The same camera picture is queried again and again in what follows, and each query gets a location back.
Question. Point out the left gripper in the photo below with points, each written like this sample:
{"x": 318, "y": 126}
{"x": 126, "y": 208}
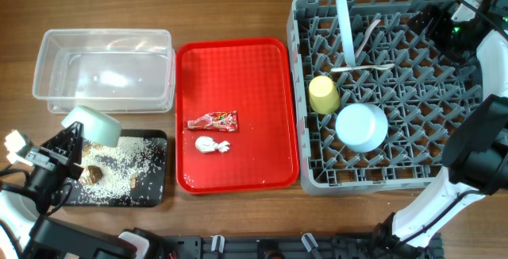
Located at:
{"x": 51, "y": 152}

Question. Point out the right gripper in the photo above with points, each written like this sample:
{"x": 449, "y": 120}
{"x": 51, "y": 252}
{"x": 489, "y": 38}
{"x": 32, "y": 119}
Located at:
{"x": 440, "y": 17}

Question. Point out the green bowl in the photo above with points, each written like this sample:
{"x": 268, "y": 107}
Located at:
{"x": 98, "y": 127}

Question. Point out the rice and food scraps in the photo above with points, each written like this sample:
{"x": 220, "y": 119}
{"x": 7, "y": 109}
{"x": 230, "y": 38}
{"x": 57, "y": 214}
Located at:
{"x": 119, "y": 163}

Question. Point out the white plastic spoon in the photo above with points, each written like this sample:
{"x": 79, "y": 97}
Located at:
{"x": 381, "y": 67}

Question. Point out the white plastic fork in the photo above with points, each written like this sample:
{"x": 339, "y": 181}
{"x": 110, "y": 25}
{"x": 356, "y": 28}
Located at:
{"x": 367, "y": 35}

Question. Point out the light blue plate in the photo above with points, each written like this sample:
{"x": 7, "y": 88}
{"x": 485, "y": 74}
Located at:
{"x": 346, "y": 32}

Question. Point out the white tissue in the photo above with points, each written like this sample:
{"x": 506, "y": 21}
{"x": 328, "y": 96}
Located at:
{"x": 206, "y": 144}

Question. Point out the light blue bowl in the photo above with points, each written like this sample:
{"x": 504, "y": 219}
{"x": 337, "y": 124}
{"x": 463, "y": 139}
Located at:
{"x": 361, "y": 127}

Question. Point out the yellow plastic cup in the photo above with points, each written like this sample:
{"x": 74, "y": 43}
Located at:
{"x": 323, "y": 94}

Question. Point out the red snack wrapper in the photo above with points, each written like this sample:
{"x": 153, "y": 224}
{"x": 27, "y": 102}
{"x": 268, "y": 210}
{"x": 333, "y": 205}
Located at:
{"x": 221, "y": 121}

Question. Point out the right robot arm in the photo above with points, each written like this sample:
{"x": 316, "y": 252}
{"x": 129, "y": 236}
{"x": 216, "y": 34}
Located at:
{"x": 474, "y": 159}

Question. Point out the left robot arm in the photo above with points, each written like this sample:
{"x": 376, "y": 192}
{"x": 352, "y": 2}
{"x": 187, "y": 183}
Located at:
{"x": 27, "y": 229}

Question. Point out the black waste tray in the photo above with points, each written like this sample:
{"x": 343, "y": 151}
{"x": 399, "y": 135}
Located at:
{"x": 151, "y": 187}

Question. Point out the grey dishwasher rack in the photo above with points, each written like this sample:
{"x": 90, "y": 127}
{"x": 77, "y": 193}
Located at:
{"x": 425, "y": 96}

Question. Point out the clear plastic storage bin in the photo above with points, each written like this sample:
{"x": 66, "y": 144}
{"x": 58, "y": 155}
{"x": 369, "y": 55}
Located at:
{"x": 115, "y": 71}

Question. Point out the red plastic tray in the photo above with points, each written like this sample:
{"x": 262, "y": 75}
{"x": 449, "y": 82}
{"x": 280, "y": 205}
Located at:
{"x": 252, "y": 77}

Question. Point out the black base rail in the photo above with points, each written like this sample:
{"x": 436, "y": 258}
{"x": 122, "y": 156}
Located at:
{"x": 341, "y": 246}

